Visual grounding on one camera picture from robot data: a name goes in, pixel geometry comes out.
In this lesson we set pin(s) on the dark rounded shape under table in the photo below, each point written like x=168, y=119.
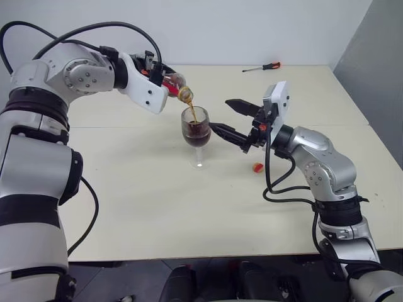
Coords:
x=267, y=283
x=184, y=284

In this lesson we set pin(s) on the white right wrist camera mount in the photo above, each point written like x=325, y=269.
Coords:
x=280, y=104

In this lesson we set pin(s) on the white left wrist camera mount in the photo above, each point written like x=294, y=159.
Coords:
x=141, y=88

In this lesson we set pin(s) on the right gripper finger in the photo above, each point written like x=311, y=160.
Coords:
x=242, y=106
x=230, y=132

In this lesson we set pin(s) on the clear wine glass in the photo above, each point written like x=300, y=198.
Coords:
x=195, y=129

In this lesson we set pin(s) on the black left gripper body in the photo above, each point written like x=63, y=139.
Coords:
x=143, y=63

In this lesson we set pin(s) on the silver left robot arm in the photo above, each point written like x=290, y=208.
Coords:
x=85, y=75

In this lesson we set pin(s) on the yellow bottle cap red tape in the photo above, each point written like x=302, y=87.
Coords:
x=257, y=167

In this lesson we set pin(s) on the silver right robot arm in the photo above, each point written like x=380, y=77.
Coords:
x=315, y=148

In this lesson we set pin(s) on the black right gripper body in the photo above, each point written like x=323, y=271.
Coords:
x=259, y=132

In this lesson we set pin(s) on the soy sauce bottle yellow cap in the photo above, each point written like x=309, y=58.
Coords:
x=174, y=85

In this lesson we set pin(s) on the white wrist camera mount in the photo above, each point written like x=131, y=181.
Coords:
x=141, y=88
x=280, y=104

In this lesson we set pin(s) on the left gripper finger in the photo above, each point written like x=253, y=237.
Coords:
x=156, y=75
x=169, y=69

